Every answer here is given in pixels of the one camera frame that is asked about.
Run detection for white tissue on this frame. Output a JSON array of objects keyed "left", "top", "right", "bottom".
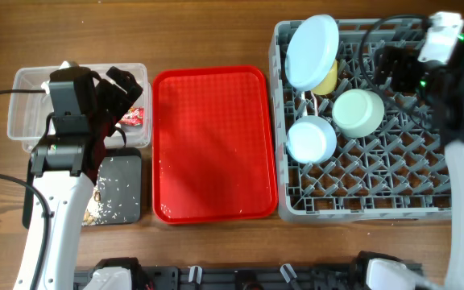
[{"left": 40, "top": 81, "right": 51, "bottom": 94}]

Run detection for red plastic tray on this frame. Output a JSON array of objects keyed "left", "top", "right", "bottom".
[{"left": 151, "top": 65, "right": 278, "bottom": 225}]

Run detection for light blue plate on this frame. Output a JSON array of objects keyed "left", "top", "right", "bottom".
[{"left": 285, "top": 14, "right": 339, "bottom": 91}]

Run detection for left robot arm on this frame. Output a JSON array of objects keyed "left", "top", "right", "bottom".
[{"left": 14, "top": 65, "right": 143, "bottom": 289}]

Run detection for red snack wrapper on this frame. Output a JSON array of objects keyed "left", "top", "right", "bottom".
[{"left": 118, "top": 107, "right": 144, "bottom": 126}]

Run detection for black waste tray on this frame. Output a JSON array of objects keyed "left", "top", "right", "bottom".
[{"left": 27, "top": 147, "right": 142, "bottom": 226}]

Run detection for white plastic spoon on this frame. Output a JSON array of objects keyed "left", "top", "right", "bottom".
[{"left": 297, "top": 92, "right": 308, "bottom": 118}]

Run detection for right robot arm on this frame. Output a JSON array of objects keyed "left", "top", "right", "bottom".
[{"left": 360, "top": 12, "right": 464, "bottom": 289}]

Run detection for grey dishwasher rack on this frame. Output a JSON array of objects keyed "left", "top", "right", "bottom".
[{"left": 269, "top": 19, "right": 453, "bottom": 223}]

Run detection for light blue small bowl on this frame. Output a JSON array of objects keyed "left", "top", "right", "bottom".
[{"left": 286, "top": 115, "right": 337, "bottom": 164}]

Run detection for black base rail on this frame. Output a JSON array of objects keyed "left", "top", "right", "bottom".
[{"left": 72, "top": 263, "right": 425, "bottom": 290}]

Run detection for food scraps and rice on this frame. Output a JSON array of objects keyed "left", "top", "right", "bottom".
[{"left": 82, "top": 155, "right": 141, "bottom": 226}]

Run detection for green bowl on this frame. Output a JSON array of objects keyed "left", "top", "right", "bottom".
[{"left": 332, "top": 89, "right": 385, "bottom": 138}]

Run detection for yellow plastic cup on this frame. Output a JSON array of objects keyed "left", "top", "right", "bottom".
[{"left": 311, "top": 60, "right": 338, "bottom": 95}]

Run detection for white plastic fork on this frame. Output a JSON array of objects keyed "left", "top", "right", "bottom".
[{"left": 311, "top": 92, "right": 319, "bottom": 117}]

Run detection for clear plastic bin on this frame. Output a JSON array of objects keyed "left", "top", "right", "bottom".
[{"left": 7, "top": 63, "right": 151, "bottom": 152}]

